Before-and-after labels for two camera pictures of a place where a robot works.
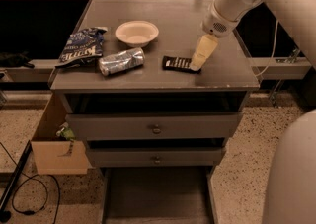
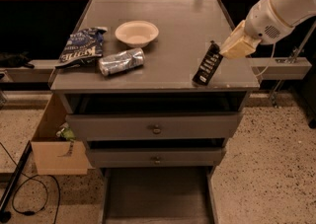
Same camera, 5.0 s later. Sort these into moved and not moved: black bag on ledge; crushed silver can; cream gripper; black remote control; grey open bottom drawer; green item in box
Moved: black remote control; cream gripper
Not moved: green item in box; grey open bottom drawer; crushed silver can; black bag on ledge
